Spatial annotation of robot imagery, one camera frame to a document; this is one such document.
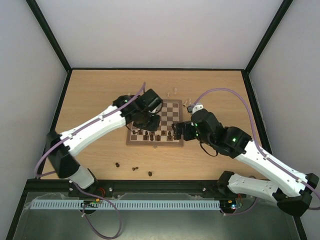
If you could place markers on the left base circuit board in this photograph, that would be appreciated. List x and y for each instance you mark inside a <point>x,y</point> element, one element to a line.
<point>91,203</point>

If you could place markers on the white slotted cable duct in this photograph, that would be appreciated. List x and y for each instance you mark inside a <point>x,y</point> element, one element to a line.
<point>70,204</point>

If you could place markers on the wooden chessboard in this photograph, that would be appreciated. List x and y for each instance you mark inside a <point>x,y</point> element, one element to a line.
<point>171,113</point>

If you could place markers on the base circuit board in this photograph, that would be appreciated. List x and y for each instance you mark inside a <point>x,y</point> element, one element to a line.
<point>232,204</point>
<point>91,203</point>

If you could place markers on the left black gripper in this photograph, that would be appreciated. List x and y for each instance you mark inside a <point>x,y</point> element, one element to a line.
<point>154,126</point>

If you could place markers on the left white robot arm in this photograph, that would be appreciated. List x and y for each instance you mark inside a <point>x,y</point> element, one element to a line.
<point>62,148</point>

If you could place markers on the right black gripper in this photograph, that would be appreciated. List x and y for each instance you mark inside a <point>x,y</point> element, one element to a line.
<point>184,130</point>

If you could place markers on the right base circuit board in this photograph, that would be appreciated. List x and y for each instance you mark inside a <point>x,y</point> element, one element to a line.
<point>232,204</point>

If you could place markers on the black aluminium frame rail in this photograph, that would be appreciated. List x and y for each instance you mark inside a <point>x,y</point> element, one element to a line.
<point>117,187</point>

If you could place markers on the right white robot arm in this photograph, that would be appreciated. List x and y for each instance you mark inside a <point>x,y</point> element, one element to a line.
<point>286,187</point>

